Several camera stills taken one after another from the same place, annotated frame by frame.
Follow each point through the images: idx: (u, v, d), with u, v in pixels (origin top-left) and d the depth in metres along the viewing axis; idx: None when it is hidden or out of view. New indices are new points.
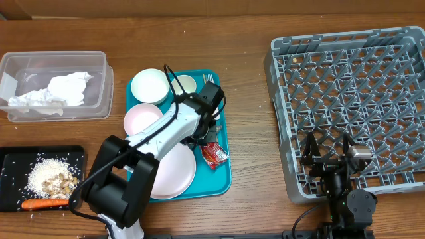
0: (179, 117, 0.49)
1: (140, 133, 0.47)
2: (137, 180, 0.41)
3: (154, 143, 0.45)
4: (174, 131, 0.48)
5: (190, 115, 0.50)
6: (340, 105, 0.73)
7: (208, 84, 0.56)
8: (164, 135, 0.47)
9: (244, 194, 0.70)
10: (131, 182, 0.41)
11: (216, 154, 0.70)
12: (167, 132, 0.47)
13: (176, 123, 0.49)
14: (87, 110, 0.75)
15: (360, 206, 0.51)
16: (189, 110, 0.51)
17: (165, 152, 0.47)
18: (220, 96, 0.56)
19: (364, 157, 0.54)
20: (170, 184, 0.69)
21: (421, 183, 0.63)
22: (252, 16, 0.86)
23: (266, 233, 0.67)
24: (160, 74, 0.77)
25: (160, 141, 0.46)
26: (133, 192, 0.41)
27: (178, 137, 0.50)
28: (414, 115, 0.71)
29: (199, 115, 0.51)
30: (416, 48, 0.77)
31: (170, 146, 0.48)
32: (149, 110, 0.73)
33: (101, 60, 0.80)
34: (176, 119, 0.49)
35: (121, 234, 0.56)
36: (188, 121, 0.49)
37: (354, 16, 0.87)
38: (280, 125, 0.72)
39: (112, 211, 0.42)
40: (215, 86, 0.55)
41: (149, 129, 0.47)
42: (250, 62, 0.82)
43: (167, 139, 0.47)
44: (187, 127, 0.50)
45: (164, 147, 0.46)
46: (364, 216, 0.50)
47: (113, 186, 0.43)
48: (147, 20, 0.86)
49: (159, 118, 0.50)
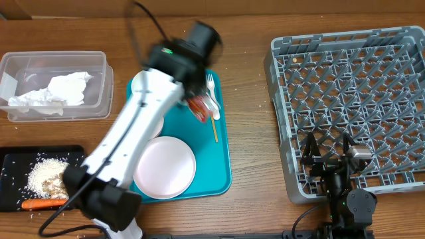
0: (148, 105, 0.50)
1: (101, 149, 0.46)
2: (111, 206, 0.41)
3: (118, 160, 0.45)
4: (143, 129, 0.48)
5: (161, 97, 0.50)
6: (340, 105, 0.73)
7: (196, 28, 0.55)
8: (131, 139, 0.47)
9: (244, 194, 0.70)
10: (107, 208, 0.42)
11: (204, 105, 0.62)
12: (135, 133, 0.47)
13: (145, 114, 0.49)
14: (87, 110, 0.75)
15: (360, 206, 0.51)
16: (165, 83, 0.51)
17: (135, 160, 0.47)
18: (212, 40, 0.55)
19: (364, 157, 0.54)
20: (159, 187, 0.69)
21: (421, 183, 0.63)
22: (253, 15, 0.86)
23: (266, 233, 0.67)
24: None
25: (125, 154, 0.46)
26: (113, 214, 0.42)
27: (150, 131, 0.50)
28: (414, 115, 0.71)
29: (189, 65, 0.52)
30: (416, 48, 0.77)
31: (140, 149, 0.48)
32: None
33: (101, 60, 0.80)
34: (147, 105, 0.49)
35: (117, 235, 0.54)
36: (156, 109, 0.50)
37: (354, 16, 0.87)
38: (280, 125, 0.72)
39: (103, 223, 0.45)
40: (205, 28, 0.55)
41: (111, 140, 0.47)
42: (250, 62, 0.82)
43: (134, 147, 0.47)
44: (159, 112, 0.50)
45: (133, 158, 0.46)
46: (364, 216, 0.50)
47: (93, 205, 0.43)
48: (147, 20, 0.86)
49: (125, 111, 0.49)
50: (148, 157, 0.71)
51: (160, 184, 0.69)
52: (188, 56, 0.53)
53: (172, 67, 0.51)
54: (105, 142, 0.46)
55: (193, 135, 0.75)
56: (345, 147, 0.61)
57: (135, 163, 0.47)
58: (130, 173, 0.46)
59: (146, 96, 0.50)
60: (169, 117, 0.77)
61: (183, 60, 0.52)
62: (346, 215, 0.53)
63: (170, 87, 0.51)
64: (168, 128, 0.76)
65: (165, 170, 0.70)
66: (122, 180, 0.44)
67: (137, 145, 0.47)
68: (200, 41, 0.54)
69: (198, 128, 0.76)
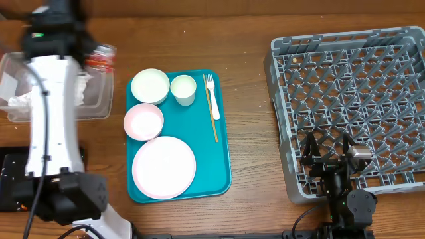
0: (58, 85, 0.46)
1: (35, 151, 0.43)
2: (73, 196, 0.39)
3: (54, 151, 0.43)
4: (60, 112, 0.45)
5: (62, 76, 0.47)
6: (340, 105, 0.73)
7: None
8: (55, 127, 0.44)
9: (244, 194, 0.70)
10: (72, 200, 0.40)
11: (101, 56, 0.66)
12: (56, 119, 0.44)
13: (56, 100, 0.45)
14: (88, 110, 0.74)
15: (360, 206, 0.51)
16: (50, 65, 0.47)
17: (72, 143, 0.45)
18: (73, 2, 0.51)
19: (364, 157, 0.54)
20: (156, 188, 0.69)
21: (421, 183, 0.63)
22: (253, 15, 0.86)
23: (266, 233, 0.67)
24: (147, 73, 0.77)
25: (60, 143, 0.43)
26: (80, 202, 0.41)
27: (69, 109, 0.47)
28: (414, 115, 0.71)
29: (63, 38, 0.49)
30: (416, 48, 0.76)
31: (70, 130, 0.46)
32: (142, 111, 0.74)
33: None
34: (55, 91, 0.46)
35: (105, 229, 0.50)
36: (64, 85, 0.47)
37: (354, 16, 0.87)
38: (280, 125, 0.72)
39: (79, 214, 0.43)
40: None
41: (39, 138, 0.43)
42: (250, 62, 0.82)
43: (63, 133, 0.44)
44: (67, 89, 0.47)
45: (68, 143, 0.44)
46: (364, 216, 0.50)
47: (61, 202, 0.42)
48: (147, 20, 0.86)
49: (35, 109, 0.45)
50: (147, 157, 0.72)
51: (156, 184, 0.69)
52: (64, 30, 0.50)
53: (52, 46, 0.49)
54: (34, 143, 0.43)
55: (192, 135, 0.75)
56: (345, 147, 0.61)
57: (73, 146, 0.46)
58: (75, 159, 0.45)
59: (44, 83, 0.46)
60: (169, 117, 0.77)
61: (52, 38, 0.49)
62: (346, 215, 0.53)
63: (64, 64, 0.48)
64: (168, 128, 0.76)
65: (158, 171, 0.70)
66: (70, 165, 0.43)
67: (65, 128, 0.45)
68: (64, 8, 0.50)
69: (198, 128, 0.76)
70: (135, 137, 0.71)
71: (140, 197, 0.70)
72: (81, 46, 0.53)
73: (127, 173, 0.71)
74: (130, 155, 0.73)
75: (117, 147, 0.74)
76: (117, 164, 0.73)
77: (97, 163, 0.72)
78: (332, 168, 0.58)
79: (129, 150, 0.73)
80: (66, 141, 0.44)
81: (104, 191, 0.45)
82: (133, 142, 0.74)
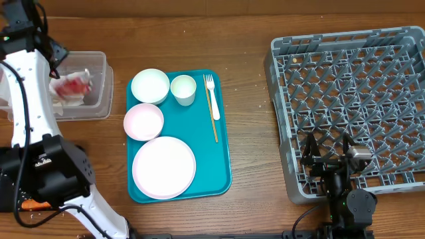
0: (31, 69, 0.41)
1: (17, 129, 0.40)
2: (60, 162, 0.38)
3: (36, 124, 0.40)
4: (36, 91, 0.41)
5: (32, 62, 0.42)
6: (340, 105, 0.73)
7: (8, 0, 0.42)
8: (32, 105, 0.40)
9: (244, 194, 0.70)
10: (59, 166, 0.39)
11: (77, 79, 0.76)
12: (34, 99, 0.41)
13: (31, 83, 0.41)
14: (87, 110, 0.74)
15: (360, 206, 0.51)
16: (18, 46, 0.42)
17: (52, 117, 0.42)
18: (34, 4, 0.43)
19: (364, 157, 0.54)
20: (156, 188, 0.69)
21: (421, 183, 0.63)
22: (253, 16, 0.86)
23: (266, 232, 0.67)
24: (142, 74, 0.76)
25: (39, 115, 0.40)
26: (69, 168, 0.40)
27: (47, 89, 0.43)
28: (414, 115, 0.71)
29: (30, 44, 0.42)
30: (416, 48, 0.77)
31: (50, 107, 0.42)
32: (140, 112, 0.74)
33: (101, 60, 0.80)
34: (30, 70, 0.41)
35: (98, 213, 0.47)
36: (36, 68, 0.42)
37: (354, 16, 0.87)
38: (280, 125, 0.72)
39: (69, 190, 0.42)
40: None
41: (18, 115, 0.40)
42: (250, 62, 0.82)
43: (41, 108, 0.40)
44: (40, 71, 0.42)
45: (48, 117, 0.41)
46: (364, 216, 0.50)
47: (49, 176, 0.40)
48: (147, 20, 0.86)
49: (11, 92, 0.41)
50: (147, 157, 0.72)
51: (156, 184, 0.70)
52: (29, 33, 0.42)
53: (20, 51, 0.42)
54: (16, 121, 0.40)
55: (192, 135, 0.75)
56: (345, 147, 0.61)
57: (54, 119, 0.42)
58: (56, 129, 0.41)
59: (18, 72, 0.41)
60: (169, 117, 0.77)
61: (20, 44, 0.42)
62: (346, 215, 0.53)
63: (32, 55, 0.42)
64: (168, 128, 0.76)
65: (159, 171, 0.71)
66: (51, 132, 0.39)
67: (43, 103, 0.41)
68: (24, 14, 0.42)
69: (198, 128, 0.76)
70: (135, 138, 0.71)
71: (141, 197, 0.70)
72: (48, 49, 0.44)
73: (127, 173, 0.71)
74: (130, 155, 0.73)
75: (118, 147, 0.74)
76: (117, 164, 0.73)
77: (97, 163, 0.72)
78: (332, 168, 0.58)
79: (129, 150, 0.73)
80: (46, 114, 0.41)
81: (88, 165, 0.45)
82: (133, 142, 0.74)
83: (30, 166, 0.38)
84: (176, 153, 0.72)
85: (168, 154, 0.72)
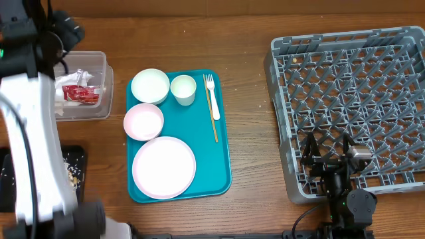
0: (34, 108, 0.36)
1: (20, 193, 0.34)
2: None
3: (44, 187, 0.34)
4: (43, 140, 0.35)
5: (36, 96, 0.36)
6: (340, 105, 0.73)
7: None
8: (38, 160, 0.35)
9: (244, 194, 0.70)
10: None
11: (89, 89, 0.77)
12: (40, 153, 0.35)
13: (38, 133, 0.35)
14: (87, 110, 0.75)
15: (359, 206, 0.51)
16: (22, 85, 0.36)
17: (60, 170, 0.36)
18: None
19: (364, 157, 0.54)
20: (156, 188, 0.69)
21: (421, 183, 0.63)
22: (253, 16, 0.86)
23: (266, 232, 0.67)
24: (139, 76, 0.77)
25: (49, 178, 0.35)
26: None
27: (54, 131, 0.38)
28: (414, 115, 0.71)
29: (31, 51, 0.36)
30: (416, 48, 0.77)
31: (58, 156, 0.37)
32: (139, 113, 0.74)
33: (100, 60, 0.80)
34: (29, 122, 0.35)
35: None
36: (40, 107, 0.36)
37: (354, 16, 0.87)
38: (280, 125, 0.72)
39: None
40: None
41: (22, 175, 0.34)
42: (250, 62, 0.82)
43: (49, 167, 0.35)
44: (46, 108, 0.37)
45: (58, 176, 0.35)
46: (364, 216, 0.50)
47: None
48: (147, 20, 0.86)
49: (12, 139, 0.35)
50: (147, 157, 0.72)
51: (156, 184, 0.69)
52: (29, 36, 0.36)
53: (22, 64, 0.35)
54: (20, 179, 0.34)
55: (192, 135, 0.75)
56: (345, 147, 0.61)
57: (62, 170, 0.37)
58: (68, 190, 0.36)
59: (19, 109, 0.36)
60: (169, 117, 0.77)
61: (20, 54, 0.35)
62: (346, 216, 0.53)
63: (35, 86, 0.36)
64: (168, 128, 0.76)
65: (159, 170, 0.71)
66: (62, 202, 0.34)
67: (51, 157, 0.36)
68: (22, 10, 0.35)
69: (198, 128, 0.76)
70: (135, 138, 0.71)
71: (141, 197, 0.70)
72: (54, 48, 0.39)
73: (127, 173, 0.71)
74: (130, 155, 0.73)
75: (118, 147, 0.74)
76: (117, 164, 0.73)
77: (97, 163, 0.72)
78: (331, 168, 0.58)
79: (129, 150, 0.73)
80: (54, 171, 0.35)
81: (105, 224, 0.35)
82: (133, 142, 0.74)
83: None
84: (176, 153, 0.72)
85: (168, 154, 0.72)
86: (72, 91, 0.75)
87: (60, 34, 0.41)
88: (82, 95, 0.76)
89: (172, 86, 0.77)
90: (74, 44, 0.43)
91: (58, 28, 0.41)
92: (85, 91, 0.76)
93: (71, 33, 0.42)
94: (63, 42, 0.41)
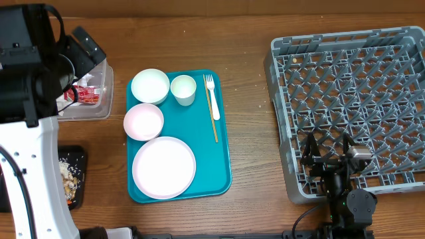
0: (36, 156, 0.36)
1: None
2: None
3: (44, 238, 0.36)
4: (44, 186, 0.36)
5: (36, 146, 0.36)
6: (340, 105, 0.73)
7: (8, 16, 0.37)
8: (39, 209, 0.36)
9: (244, 194, 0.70)
10: None
11: (89, 89, 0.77)
12: (41, 202, 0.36)
13: (36, 189, 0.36)
14: (87, 110, 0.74)
15: (359, 206, 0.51)
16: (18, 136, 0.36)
17: (63, 214, 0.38)
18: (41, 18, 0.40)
19: (364, 157, 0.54)
20: (156, 188, 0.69)
21: (421, 183, 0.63)
22: (253, 16, 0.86)
23: (266, 232, 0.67)
24: (139, 78, 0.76)
25: (50, 228, 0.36)
26: None
27: (56, 168, 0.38)
28: (414, 115, 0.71)
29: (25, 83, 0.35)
30: (416, 48, 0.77)
31: (62, 203, 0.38)
32: (138, 113, 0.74)
33: (101, 60, 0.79)
34: None
35: None
36: (41, 155, 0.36)
37: (354, 16, 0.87)
38: (280, 125, 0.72)
39: None
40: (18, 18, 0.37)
41: (22, 224, 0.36)
42: (250, 62, 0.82)
43: (51, 216, 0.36)
44: (47, 157, 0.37)
45: (59, 224, 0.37)
46: (364, 216, 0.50)
47: None
48: (147, 20, 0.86)
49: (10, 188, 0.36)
50: (148, 157, 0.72)
51: (156, 184, 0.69)
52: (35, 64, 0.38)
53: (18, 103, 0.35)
54: (18, 230, 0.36)
55: (193, 135, 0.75)
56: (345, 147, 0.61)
57: (66, 215, 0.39)
58: (68, 227, 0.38)
59: (17, 155, 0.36)
60: (169, 117, 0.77)
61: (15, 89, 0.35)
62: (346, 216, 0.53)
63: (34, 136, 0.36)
64: (168, 128, 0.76)
65: (159, 171, 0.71)
66: None
67: (52, 201, 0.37)
68: (28, 38, 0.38)
69: (198, 128, 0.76)
70: (135, 138, 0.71)
71: (141, 197, 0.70)
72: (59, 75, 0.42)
73: (127, 173, 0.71)
74: (130, 155, 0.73)
75: (118, 147, 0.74)
76: (117, 164, 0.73)
77: (97, 163, 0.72)
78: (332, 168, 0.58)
79: (129, 150, 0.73)
80: (56, 223, 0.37)
81: None
82: (133, 142, 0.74)
83: None
84: (176, 153, 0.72)
85: (168, 155, 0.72)
86: (72, 91, 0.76)
87: (74, 56, 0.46)
88: (82, 95, 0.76)
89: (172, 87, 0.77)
90: (90, 66, 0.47)
91: (74, 50, 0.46)
92: (85, 91, 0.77)
93: (87, 58, 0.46)
94: (78, 64, 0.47)
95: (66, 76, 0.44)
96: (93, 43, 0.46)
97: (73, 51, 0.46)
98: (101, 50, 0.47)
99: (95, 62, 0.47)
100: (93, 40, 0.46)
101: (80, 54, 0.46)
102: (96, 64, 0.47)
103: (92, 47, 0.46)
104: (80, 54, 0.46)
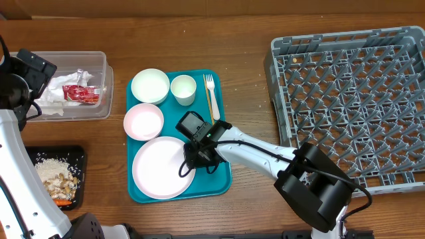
0: (1, 146, 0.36)
1: (9, 233, 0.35)
2: (315, 201, 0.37)
3: (34, 223, 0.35)
4: (17, 174, 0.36)
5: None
6: (340, 105, 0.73)
7: None
8: (20, 196, 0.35)
9: (244, 194, 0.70)
10: (323, 198, 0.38)
11: (89, 89, 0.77)
12: (18, 188, 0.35)
13: (11, 177, 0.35)
14: (87, 110, 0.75)
15: (185, 117, 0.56)
16: None
17: (45, 198, 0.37)
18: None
19: (186, 126, 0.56)
20: (155, 188, 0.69)
21: (421, 183, 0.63)
22: (252, 15, 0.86)
23: (266, 233, 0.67)
24: (138, 79, 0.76)
25: (36, 212, 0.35)
26: (310, 200, 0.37)
27: (26, 157, 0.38)
28: (414, 115, 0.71)
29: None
30: (416, 48, 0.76)
31: (42, 190, 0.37)
32: (135, 116, 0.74)
33: (100, 60, 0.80)
34: None
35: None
36: (6, 144, 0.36)
37: (354, 16, 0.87)
38: (281, 125, 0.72)
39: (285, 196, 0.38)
40: None
41: (7, 216, 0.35)
42: (251, 62, 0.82)
43: (32, 200, 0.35)
44: (12, 143, 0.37)
45: (42, 205, 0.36)
46: (190, 124, 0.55)
47: (247, 146, 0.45)
48: (147, 20, 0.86)
49: None
50: (145, 157, 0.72)
51: (155, 186, 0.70)
52: None
53: None
54: (5, 223, 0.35)
55: None
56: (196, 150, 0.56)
57: (48, 198, 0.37)
58: (56, 209, 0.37)
59: None
60: (169, 117, 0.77)
61: None
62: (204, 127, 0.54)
63: None
64: (168, 128, 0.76)
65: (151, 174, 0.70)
66: (58, 230, 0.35)
67: (31, 186, 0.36)
68: None
69: None
70: (135, 137, 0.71)
71: (140, 197, 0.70)
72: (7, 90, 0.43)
73: (127, 173, 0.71)
74: (130, 155, 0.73)
75: (117, 147, 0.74)
76: (117, 164, 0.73)
77: (96, 163, 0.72)
78: (183, 126, 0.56)
79: (129, 150, 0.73)
80: (42, 206, 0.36)
81: (305, 195, 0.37)
82: (133, 142, 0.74)
83: (300, 187, 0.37)
84: (165, 154, 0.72)
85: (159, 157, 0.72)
86: (72, 91, 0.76)
87: (25, 75, 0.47)
88: (82, 95, 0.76)
89: (172, 87, 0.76)
90: (42, 80, 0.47)
91: (23, 68, 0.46)
92: (85, 91, 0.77)
93: (38, 72, 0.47)
94: (29, 80, 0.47)
95: (16, 90, 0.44)
96: (40, 58, 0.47)
97: (23, 71, 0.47)
98: (52, 63, 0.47)
99: (46, 75, 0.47)
100: (39, 56, 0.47)
101: (29, 70, 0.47)
102: (48, 76, 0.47)
103: (40, 62, 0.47)
104: (30, 72, 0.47)
